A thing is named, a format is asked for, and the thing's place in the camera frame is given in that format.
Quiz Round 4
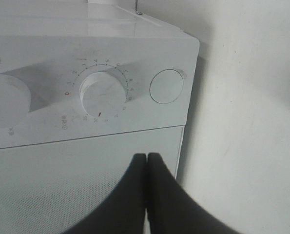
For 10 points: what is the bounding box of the white timer knob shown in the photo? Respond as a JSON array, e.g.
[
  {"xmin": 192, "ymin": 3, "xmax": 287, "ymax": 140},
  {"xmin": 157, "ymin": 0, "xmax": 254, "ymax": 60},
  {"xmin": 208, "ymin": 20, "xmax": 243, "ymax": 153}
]
[{"xmin": 79, "ymin": 71, "xmax": 128, "ymax": 118}]

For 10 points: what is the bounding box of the round white door button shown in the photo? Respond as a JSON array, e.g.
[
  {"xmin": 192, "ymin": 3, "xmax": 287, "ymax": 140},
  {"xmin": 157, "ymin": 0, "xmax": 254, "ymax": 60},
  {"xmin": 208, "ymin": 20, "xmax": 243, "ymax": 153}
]
[{"xmin": 149, "ymin": 69, "xmax": 184, "ymax": 104}]

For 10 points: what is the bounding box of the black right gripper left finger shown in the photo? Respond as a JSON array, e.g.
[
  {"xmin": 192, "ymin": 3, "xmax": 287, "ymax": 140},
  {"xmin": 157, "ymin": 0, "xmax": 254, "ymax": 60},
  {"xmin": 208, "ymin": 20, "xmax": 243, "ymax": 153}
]
[{"xmin": 65, "ymin": 154, "xmax": 147, "ymax": 234}]

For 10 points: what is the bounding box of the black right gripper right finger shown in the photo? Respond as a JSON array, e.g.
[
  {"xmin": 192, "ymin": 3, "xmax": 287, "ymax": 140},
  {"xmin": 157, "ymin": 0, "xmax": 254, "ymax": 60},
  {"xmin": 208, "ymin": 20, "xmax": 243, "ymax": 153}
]
[{"xmin": 146, "ymin": 153, "xmax": 235, "ymax": 234}]

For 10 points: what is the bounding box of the upper white power knob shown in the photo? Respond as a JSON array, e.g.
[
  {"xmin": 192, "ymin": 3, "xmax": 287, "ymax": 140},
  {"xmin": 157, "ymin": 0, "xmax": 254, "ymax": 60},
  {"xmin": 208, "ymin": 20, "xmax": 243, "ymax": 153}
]
[{"xmin": 0, "ymin": 74, "xmax": 31, "ymax": 128}]

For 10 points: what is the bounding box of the white microwave oven body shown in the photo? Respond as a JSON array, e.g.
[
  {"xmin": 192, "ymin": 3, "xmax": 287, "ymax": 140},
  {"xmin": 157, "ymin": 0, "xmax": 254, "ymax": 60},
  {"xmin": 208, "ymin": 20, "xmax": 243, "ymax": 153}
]
[{"xmin": 0, "ymin": 0, "xmax": 199, "ymax": 149}]

